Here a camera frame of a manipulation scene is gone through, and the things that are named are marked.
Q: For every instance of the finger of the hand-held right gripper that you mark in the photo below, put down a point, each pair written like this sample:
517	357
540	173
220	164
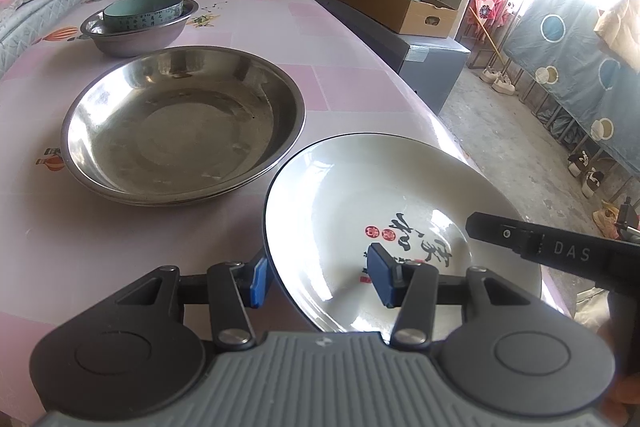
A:
492	229

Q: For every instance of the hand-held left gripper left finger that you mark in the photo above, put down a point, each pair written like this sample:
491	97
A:
259	282

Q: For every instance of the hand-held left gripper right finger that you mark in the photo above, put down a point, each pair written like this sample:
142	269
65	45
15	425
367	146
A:
382	274

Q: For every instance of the white printed ceramic plate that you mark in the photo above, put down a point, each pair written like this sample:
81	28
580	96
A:
350	207

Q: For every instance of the large steel basin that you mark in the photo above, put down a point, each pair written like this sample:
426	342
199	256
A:
175	132

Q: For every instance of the stainless steel bowl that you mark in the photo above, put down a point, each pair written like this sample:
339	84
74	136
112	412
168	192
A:
135	44

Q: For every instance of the teal ceramic bowl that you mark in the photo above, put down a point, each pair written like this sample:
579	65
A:
145	19

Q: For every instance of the yellow shoe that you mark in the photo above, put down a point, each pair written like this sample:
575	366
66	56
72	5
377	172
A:
607	219

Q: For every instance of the black and white sneaker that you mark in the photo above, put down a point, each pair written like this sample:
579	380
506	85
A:
593	183
578	164

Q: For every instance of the white shoe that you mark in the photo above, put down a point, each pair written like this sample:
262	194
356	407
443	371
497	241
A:
504	85
489	75

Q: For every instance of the grey cabinet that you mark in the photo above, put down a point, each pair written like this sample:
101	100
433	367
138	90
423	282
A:
430	67

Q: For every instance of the pink printed tablecloth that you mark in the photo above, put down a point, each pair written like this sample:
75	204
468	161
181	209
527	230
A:
350	82

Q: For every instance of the blue cloth with circles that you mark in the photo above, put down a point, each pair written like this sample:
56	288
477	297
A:
575	47

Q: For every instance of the long brown cardboard box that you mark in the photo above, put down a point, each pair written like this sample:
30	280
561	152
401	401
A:
400	14

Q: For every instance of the beige hanging cloth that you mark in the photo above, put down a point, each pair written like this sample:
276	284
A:
620	17

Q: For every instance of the white quilted mattress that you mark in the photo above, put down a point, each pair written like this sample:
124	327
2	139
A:
50	2

